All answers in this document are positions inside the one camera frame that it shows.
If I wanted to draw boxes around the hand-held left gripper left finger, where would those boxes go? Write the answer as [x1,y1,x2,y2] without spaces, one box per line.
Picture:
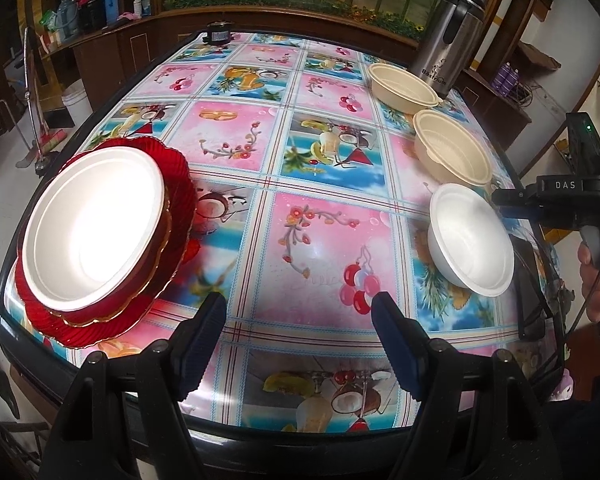
[40,291,227,480]

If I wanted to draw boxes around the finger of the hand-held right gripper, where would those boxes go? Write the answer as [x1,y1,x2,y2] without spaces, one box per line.
[490,187,531,220]

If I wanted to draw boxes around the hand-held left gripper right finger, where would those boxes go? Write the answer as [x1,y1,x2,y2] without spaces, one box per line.
[371,290,556,480]

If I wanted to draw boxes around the small white bowl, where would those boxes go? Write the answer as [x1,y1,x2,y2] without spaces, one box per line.
[426,182,516,297]

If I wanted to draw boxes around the beige ribbed bowl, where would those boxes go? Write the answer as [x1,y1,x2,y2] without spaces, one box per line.
[367,62,443,109]
[412,110,495,188]

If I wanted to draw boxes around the gold-rimmed red glass plate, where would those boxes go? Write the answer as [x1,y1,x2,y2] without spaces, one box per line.
[47,187,173,326]

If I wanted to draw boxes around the large white bowl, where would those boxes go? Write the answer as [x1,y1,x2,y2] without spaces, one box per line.
[21,146,167,315]

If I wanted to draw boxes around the large red glass plate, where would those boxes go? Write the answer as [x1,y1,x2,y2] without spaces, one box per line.
[14,136,201,350]

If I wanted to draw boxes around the person's right hand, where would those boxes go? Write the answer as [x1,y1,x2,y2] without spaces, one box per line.
[577,244,600,322]

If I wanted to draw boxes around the wooden corner shelf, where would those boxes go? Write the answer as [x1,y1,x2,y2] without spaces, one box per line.
[472,0,563,161]

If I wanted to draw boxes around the fruit print tablecloth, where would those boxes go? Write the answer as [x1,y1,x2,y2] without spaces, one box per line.
[10,30,566,433]

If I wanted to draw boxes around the stainless steel kettle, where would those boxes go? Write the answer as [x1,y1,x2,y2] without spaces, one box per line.
[409,0,486,101]

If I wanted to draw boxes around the white paper roll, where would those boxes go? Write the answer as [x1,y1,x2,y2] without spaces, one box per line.
[472,0,521,71]

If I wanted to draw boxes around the colourful broom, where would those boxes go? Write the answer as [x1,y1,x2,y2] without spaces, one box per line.
[36,130,67,157]

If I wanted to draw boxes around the white plastic bucket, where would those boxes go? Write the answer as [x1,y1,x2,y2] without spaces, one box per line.
[60,85,93,121]

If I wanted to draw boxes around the long wooden cabinet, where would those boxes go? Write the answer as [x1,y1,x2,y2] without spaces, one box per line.
[45,7,421,126]

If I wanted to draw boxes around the blue plastic jug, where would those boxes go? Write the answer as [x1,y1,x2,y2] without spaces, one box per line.
[55,0,81,42]

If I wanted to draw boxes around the black kitchen appliance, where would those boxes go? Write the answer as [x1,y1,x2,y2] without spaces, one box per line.
[77,0,108,32]

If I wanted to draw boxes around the chrome-handled dark mop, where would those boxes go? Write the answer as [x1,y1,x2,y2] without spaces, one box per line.
[22,25,63,179]

